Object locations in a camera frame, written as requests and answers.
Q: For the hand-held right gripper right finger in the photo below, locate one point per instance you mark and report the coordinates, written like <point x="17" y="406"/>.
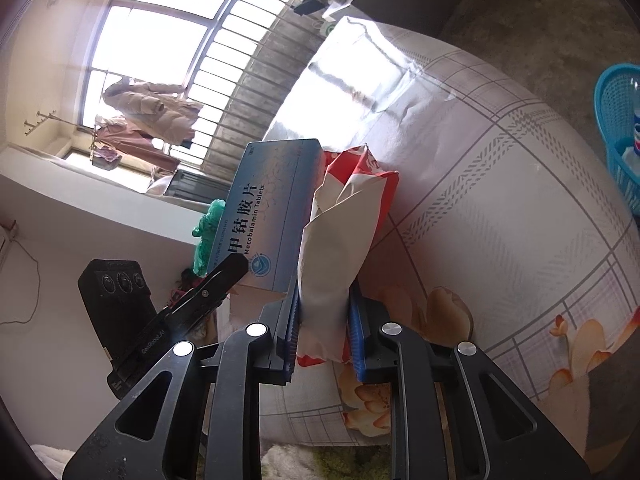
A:
<point x="357" y="345"/>

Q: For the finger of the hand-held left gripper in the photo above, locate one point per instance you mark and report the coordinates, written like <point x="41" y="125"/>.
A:
<point x="215" y="282"/>

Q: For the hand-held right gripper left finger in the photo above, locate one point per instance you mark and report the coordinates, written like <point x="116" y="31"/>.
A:
<point x="292" y="350"/>

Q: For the red and white paper packet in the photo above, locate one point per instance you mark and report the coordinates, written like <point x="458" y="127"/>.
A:
<point x="330" y="260"/>

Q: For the blue and white medicine box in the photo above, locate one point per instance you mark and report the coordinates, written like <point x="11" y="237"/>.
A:
<point x="270" y="200"/>

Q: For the blue plastic mesh basket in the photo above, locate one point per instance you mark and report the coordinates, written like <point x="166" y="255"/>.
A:
<point x="612" y="110"/>

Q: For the green plastic bag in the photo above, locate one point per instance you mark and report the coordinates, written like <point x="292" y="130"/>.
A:
<point x="207" y="240"/>

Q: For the dark plastic crate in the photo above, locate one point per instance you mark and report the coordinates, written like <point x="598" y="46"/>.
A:
<point x="197" y="185"/>

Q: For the green shaggy rug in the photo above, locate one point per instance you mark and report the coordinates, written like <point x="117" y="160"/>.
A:
<point x="340" y="465"/>

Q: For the pink hanging garment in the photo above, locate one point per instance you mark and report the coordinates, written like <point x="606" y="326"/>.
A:
<point x="135" y="144"/>

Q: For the beige padded jacket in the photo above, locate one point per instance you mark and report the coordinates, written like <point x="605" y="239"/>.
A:
<point x="150" y="105"/>

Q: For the floral checked bed sheet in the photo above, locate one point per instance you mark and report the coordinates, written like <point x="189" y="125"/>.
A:
<point x="500" y="210"/>

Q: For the metal wall hook rack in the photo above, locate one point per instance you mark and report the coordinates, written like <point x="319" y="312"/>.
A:
<point x="37" y="125"/>

